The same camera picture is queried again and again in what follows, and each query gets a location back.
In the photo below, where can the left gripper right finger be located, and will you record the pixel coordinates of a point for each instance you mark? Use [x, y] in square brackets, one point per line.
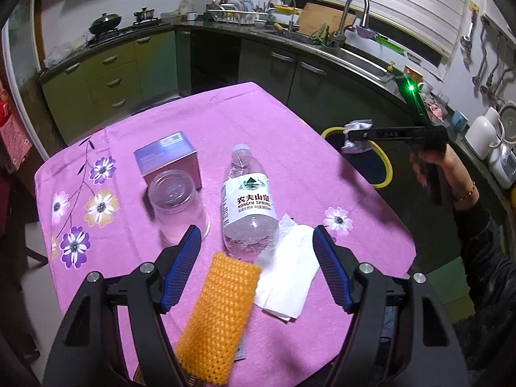
[399, 335]

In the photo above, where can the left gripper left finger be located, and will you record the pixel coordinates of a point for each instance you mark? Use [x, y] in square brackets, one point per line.
[88, 350]

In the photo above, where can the silver wrapper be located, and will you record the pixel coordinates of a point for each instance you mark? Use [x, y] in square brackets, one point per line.
[354, 142]

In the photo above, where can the orange foam net sleeve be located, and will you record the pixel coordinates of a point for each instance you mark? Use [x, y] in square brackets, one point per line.
[209, 343]

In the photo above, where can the clear plastic cup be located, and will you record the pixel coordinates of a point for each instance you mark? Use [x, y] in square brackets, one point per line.
[177, 205]

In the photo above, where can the clear water bottle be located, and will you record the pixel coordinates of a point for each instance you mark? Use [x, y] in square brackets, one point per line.
[249, 222]

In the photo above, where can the yellow rimmed trash bin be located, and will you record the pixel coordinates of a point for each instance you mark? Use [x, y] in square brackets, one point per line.
[373, 163]

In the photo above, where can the steel kitchen sink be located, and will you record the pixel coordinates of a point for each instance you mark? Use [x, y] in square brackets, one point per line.
[359, 63]

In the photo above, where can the person right hand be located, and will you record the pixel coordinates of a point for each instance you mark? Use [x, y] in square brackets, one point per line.
[463, 189]

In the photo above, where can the pink checked dish cloth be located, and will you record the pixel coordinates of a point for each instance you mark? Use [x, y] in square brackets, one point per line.
[435, 111]

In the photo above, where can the white mug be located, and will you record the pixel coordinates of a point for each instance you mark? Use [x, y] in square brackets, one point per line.
[424, 88]

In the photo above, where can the white electric kettle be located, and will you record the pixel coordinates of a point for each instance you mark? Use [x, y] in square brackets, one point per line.
[486, 133]

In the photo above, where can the red mug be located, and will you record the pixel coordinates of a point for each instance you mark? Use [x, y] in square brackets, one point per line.
[413, 74]

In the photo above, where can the white paper napkin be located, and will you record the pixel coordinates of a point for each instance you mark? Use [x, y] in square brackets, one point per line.
[287, 271]

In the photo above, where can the wooden cutting board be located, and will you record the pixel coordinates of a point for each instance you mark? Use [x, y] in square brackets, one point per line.
[313, 16]

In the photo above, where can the red patterned apron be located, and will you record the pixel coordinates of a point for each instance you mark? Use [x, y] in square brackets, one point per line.
[15, 142]

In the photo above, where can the purple cardboard box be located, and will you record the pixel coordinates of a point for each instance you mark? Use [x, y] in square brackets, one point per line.
[173, 152]

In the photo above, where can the white dish rack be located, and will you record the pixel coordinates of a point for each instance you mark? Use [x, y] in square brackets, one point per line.
[234, 17]

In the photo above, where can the small steel pot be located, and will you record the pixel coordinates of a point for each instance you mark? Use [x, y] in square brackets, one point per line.
[144, 15]

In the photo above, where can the black wok with lid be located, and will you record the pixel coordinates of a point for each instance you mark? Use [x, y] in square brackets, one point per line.
[105, 23]

